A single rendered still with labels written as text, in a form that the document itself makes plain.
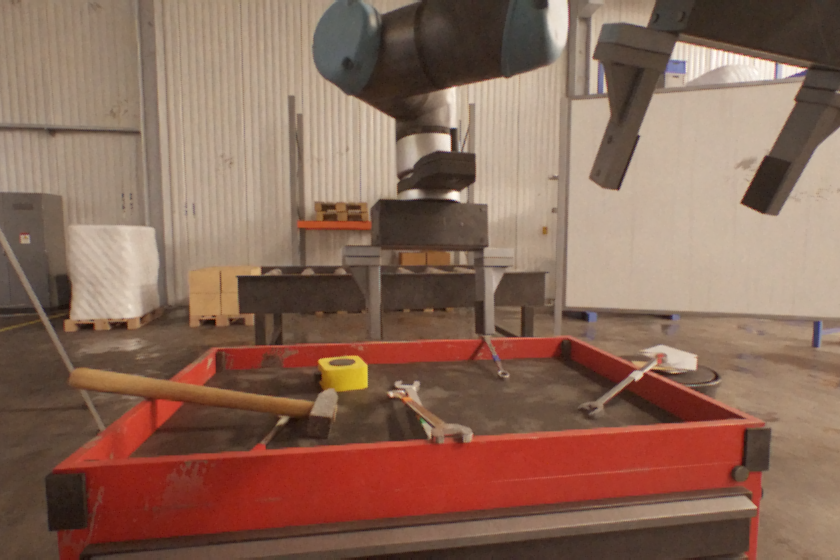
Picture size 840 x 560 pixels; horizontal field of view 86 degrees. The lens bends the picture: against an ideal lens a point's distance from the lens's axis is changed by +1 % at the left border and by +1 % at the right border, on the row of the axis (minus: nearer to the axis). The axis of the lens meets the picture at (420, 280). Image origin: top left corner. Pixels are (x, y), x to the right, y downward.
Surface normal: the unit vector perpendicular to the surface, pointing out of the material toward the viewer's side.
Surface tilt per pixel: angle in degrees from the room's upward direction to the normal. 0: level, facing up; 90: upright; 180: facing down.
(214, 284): 90
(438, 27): 94
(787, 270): 90
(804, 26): 113
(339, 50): 84
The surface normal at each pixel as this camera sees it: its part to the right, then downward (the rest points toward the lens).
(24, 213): 0.14, 0.09
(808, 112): -0.98, -0.12
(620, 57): 0.07, 0.48
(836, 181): -0.28, 0.08
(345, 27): -0.55, -0.03
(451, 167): 0.29, -0.05
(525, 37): -0.37, 0.70
